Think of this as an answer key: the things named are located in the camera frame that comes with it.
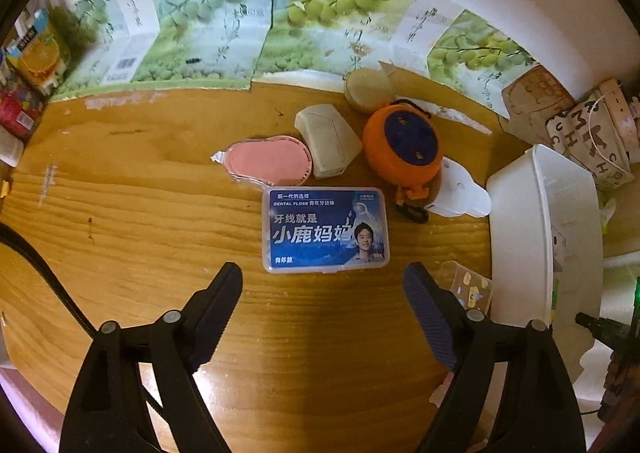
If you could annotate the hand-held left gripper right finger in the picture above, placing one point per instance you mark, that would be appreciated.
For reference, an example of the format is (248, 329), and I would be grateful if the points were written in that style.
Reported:
(427, 313)

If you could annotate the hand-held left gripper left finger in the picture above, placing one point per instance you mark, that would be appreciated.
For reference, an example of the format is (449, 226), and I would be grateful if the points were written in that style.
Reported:
(220, 318)

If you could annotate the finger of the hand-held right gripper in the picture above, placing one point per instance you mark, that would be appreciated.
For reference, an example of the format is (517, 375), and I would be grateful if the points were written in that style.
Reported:
(595, 325)

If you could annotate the white plastic bin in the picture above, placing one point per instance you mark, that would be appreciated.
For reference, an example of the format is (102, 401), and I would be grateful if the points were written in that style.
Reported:
(520, 233)

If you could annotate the clear box blue label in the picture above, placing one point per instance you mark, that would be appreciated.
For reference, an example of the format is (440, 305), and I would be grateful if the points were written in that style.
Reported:
(325, 233)

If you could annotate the pink oval case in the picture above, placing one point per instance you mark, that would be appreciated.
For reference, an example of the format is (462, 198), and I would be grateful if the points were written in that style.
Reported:
(265, 160)

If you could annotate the beige folding case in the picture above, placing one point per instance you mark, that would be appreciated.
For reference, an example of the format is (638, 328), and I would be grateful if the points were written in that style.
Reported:
(327, 138)

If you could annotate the round beige tin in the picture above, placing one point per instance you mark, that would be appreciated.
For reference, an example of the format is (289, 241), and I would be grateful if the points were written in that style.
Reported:
(367, 88)

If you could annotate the person's right hand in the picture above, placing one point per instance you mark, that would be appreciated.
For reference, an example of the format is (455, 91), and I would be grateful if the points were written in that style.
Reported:
(615, 383)

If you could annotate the small patterned clear packet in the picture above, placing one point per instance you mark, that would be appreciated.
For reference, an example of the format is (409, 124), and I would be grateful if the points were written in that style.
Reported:
(470, 285)

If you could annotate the printed canvas bag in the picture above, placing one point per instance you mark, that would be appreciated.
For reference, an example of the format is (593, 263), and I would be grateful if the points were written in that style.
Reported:
(590, 143)

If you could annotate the pink patterned round tin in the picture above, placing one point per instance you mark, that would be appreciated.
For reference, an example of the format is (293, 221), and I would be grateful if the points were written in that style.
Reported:
(627, 123)

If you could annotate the cardboard box red print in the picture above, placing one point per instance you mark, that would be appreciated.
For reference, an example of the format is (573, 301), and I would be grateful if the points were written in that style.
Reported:
(537, 88)

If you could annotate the white box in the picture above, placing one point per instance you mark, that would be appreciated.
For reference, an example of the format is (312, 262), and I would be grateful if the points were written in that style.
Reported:
(10, 148)

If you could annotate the orange juice carton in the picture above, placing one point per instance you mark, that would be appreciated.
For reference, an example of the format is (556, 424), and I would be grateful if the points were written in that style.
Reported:
(42, 53)

